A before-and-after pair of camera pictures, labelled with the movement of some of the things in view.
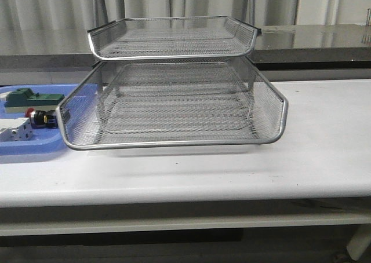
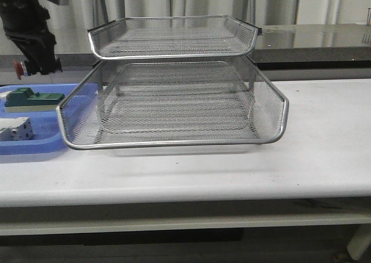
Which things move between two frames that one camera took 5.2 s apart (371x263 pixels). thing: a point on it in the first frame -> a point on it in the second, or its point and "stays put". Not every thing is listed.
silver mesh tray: x=119 y=104 stays put
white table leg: x=359 y=241 stays put
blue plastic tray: x=44 y=141 stays put
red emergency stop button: x=42 y=119 -> x=19 y=68
